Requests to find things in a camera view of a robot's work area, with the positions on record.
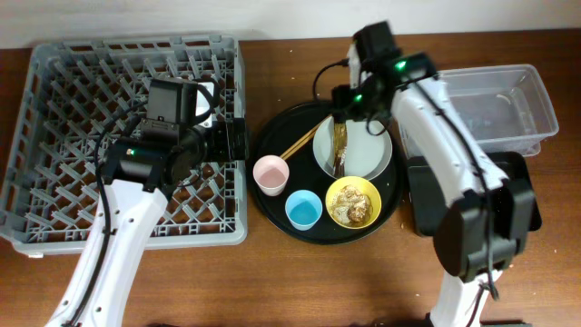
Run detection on round black tray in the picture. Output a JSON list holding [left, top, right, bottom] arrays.
[[249, 101, 407, 245]]

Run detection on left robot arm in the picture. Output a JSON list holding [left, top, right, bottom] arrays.
[[48, 118, 248, 326]]

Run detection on grey dishwasher rack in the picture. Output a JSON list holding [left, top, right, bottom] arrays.
[[1, 35, 245, 258]]

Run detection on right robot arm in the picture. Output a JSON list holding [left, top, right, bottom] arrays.
[[333, 48, 536, 326]]

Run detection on yellow bowl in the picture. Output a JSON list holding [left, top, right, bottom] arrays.
[[325, 176, 382, 230]]

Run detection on grey plate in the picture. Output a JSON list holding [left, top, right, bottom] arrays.
[[312, 117, 393, 180]]

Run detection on food scraps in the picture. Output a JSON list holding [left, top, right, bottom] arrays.
[[330, 185, 372, 227]]

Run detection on pink cup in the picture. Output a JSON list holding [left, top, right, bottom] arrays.
[[252, 155, 290, 196]]

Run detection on wooden chopstick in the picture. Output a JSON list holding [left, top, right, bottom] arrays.
[[281, 118, 330, 162], [279, 114, 333, 159]]

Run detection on gold snack wrapper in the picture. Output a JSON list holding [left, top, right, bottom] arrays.
[[333, 122, 348, 179]]

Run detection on black rectangular tray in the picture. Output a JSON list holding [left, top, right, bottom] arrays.
[[407, 152, 531, 237]]

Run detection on light blue cup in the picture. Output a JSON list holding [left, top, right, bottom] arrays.
[[285, 190, 323, 231]]

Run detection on clear plastic bin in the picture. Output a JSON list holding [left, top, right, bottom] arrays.
[[399, 63, 559, 159]]

